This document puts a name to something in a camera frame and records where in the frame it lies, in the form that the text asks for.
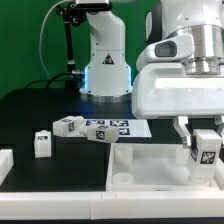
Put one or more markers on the black camera stand pole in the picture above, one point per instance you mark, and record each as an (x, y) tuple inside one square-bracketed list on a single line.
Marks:
[(72, 16)]

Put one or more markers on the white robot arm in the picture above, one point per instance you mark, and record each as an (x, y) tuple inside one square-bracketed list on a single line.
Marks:
[(107, 76)]

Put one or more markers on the white front fence bar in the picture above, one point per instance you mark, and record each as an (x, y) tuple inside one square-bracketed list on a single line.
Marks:
[(111, 205)]

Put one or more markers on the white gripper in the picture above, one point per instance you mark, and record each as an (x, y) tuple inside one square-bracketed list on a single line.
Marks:
[(164, 90)]

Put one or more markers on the tag sheet on table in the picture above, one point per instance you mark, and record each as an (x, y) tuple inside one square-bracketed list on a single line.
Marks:
[(127, 127)]

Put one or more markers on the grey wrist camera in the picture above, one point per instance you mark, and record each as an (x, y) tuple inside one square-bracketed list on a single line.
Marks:
[(171, 49)]

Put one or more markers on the white left fence piece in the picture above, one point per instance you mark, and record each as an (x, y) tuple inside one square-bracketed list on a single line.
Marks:
[(6, 163)]

